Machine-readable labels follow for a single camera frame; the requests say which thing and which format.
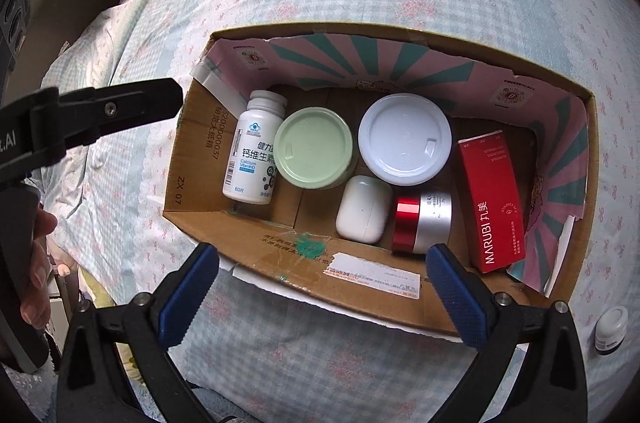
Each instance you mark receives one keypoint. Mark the jar with white lid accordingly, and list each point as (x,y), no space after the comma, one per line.
(402,138)

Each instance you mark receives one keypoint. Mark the red and silver jar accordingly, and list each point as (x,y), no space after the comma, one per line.
(425,218)

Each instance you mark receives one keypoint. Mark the patterned cardboard box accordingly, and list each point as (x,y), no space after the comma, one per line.
(200,183)

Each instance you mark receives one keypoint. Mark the red carton box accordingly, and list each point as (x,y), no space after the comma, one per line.
(492,213)

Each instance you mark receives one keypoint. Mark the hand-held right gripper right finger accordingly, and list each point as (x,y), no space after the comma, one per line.
(457,293)

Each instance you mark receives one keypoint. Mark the person's left hand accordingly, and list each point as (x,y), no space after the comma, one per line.
(42,268)

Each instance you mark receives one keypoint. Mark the jar with pale green lid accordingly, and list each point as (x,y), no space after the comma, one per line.
(312,148)

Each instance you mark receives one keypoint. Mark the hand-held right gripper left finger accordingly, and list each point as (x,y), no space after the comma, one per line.
(187,293)

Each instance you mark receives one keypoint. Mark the white bottle with blue label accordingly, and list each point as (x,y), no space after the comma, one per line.
(247,153)

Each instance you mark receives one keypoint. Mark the small white bottle dark label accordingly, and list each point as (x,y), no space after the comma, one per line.
(612,328)

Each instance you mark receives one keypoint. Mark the white earbuds case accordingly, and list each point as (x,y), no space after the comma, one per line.
(362,208)

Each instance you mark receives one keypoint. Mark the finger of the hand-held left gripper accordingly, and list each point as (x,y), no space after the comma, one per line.
(110,108)

